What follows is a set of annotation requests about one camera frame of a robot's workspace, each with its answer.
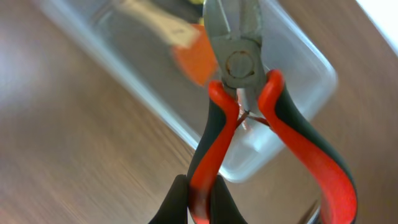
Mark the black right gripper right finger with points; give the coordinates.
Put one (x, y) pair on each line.
(223, 209)

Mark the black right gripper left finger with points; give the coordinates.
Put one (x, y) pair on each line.
(173, 209)

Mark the orange scraper wooden handle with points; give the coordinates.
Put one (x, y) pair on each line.
(191, 48)

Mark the small red handled pliers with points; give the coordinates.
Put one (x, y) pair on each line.
(246, 90)

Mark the metal file black yellow handle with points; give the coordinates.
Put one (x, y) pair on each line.
(197, 2)

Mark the clear plastic container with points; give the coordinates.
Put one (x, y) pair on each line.
(143, 62)

